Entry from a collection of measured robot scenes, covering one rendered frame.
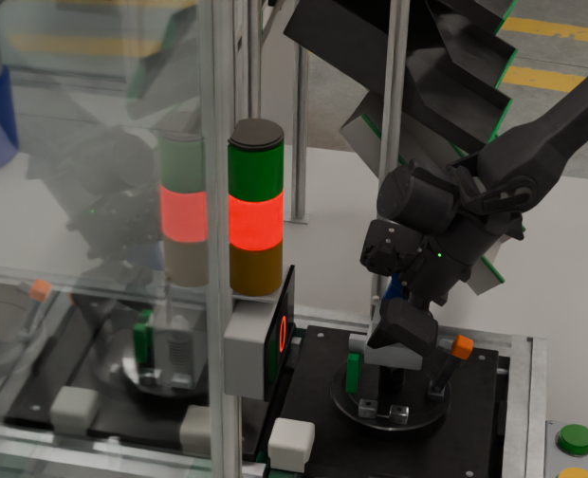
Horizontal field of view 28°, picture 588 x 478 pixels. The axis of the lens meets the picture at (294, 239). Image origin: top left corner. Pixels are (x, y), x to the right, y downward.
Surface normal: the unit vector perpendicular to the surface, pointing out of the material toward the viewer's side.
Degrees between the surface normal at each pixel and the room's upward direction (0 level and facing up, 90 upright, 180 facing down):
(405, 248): 9
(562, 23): 0
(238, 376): 90
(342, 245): 0
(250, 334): 0
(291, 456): 90
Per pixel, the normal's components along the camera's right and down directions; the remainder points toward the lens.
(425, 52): -0.36, 0.52
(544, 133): -0.56, -0.63
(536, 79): 0.02, -0.83
